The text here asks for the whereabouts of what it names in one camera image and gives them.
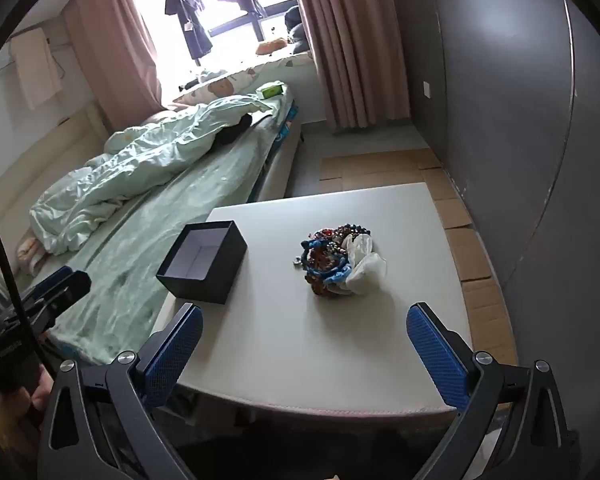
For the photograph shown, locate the pile of beaded jewelry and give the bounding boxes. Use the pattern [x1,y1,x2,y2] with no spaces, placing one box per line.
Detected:
[294,226,372,298]

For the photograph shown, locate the white hanging towel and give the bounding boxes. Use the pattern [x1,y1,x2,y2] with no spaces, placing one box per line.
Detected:
[8,27,64,110]

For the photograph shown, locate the black garment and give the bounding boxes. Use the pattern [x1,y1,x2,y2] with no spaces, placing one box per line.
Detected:
[214,114,254,147]

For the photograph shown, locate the printed cartoon pillow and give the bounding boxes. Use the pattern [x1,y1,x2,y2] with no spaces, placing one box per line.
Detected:
[172,66,257,107]

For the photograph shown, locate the pink curtain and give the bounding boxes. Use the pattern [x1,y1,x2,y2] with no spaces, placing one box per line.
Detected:
[62,0,162,132]
[290,0,412,132]

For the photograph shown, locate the person's left hand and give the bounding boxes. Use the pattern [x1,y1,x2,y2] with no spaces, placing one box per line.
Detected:
[29,366,57,412]

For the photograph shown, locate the orange plush toy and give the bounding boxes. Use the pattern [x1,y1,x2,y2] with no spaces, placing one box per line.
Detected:
[256,36,287,56]

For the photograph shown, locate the long dark hanging garment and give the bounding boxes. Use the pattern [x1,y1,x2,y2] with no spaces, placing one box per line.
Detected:
[163,0,214,62]

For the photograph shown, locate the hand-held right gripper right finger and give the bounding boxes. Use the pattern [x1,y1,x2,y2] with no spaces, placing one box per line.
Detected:
[406,302,581,480]

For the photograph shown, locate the black cable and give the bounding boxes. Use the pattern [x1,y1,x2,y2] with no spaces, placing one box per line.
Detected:
[0,209,43,376]

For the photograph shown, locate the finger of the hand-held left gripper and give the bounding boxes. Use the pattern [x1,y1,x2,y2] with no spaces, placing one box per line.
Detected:
[27,266,76,295]
[20,270,92,333]

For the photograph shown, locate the pink printed pillow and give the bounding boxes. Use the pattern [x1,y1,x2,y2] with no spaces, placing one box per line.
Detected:
[14,231,47,275]

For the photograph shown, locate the white plastic bag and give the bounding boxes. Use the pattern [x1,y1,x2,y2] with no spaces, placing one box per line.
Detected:
[330,232,388,297]

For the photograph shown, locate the blue mattress pad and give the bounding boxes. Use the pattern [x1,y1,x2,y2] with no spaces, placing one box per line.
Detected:
[278,101,299,142]

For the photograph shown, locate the light green duvet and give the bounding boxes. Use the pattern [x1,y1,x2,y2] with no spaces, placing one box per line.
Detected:
[29,94,273,256]

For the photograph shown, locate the black gift box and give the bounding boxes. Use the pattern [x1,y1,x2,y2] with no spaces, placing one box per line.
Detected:
[156,220,248,306]

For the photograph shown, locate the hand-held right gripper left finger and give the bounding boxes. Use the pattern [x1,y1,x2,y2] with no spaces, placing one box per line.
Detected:
[37,302,204,480]

